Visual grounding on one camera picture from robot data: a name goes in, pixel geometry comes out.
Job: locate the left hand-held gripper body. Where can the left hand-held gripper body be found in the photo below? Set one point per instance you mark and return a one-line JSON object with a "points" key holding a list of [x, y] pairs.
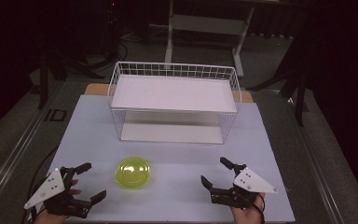
{"points": [[48, 186]]}

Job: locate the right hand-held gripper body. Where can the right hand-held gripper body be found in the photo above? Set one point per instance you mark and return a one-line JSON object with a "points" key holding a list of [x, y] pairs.
{"points": [[251, 183]]}

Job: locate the green plastic bowl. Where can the green plastic bowl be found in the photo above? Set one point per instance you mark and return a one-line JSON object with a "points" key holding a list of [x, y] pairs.
{"points": [[132, 172]]}

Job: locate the person's left hand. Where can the person's left hand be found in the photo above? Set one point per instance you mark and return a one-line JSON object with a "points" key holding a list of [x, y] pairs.
{"points": [[75, 190]]}

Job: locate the person's right hand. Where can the person's right hand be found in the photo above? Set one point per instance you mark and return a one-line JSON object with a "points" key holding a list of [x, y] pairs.
{"points": [[247, 216]]}

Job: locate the pale blue table mat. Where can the pale blue table mat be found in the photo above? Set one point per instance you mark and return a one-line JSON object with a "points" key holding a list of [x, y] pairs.
{"points": [[174, 200]]}

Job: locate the black floor socket plate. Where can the black floor socket plate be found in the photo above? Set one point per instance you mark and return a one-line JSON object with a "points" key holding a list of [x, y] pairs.
{"points": [[56, 115]]}

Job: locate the black metal stand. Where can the black metal stand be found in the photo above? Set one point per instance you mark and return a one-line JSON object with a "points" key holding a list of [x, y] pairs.
{"points": [[300, 102], [43, 87]]}

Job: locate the metal floor rail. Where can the metal floor rail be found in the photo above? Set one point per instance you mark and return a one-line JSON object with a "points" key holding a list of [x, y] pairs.
{"points": [[12, 155], [312, 155]]}

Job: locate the white metal desk frame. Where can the white metal desk frame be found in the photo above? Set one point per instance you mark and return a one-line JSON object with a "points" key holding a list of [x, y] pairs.
{"points": [[208, 25]]}

